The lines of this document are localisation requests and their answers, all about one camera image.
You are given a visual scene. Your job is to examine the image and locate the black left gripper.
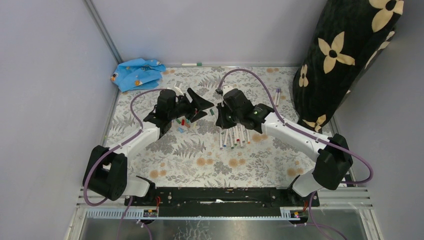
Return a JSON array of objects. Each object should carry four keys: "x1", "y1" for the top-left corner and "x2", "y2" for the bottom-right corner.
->
[{"x1": 168, "y1": 88, "x2": 214, "y2": 123}]

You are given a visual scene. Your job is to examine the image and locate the green-capped marker by wall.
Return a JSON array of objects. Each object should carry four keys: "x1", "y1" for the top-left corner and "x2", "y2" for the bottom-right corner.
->
[{"x1": 181, "y1": 62, "x2": 203, "y2": 67}]

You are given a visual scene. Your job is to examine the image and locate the black floral plush pillow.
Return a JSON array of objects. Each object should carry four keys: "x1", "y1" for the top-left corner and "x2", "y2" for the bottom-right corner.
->
[{"x1": 292, "y1": 0, "x2": 404, "y2": 133}]

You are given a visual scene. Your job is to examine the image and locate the blue patterned cloth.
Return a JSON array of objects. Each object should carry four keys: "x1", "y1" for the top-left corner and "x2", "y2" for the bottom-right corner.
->
[{"x1": 110, "y1": 58, "x2": 167, "y2": 92}]

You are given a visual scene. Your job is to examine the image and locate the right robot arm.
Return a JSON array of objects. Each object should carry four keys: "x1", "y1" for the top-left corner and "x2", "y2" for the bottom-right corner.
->
[{"x1": 216, "y1": 85, "x2": 353, "y2": 206}]

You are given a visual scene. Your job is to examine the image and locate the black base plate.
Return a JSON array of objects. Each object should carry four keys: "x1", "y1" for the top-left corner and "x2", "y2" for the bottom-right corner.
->
[{"x1": 124, "y1": 187, "x2": 320, "y2": 218}]

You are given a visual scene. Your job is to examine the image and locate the floral table mat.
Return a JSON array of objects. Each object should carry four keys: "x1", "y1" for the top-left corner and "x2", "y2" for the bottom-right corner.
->
[{"x1": 128, "y1": 67, "x2": 315, "y2": 187}]

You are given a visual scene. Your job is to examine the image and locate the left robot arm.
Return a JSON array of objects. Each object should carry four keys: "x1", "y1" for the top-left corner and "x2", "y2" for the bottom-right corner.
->
[{"x1": 82, "y1": 87, "x2": 214, "y2": 207}]

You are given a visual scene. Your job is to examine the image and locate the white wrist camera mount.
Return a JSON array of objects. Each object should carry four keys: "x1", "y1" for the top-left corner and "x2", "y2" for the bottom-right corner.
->
[{"x1": 215, "y1": 85, "x2": 234, "y2": 96}]

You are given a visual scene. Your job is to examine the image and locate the green cap red-end marker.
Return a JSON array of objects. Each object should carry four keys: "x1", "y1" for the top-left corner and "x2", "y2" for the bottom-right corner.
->
[{"x1": 233, "y1": 126, "x2": 240, "y2": 142}]

